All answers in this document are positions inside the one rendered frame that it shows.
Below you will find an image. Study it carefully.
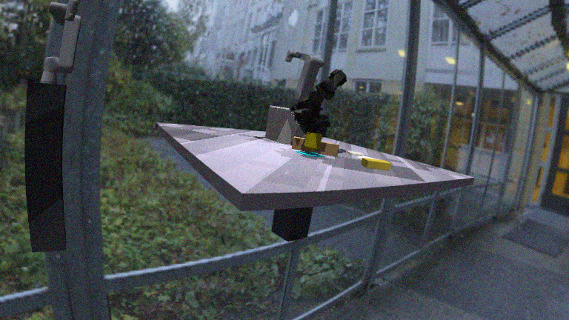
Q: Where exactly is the yellow rectangular block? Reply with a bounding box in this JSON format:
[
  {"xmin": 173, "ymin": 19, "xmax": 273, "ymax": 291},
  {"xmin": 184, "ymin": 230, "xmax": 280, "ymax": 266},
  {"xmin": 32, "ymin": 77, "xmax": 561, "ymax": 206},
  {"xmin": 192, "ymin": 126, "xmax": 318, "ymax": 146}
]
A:
[{"xmin": 361, "ymin": 158, "xmax": 391, "ymax": 170}]

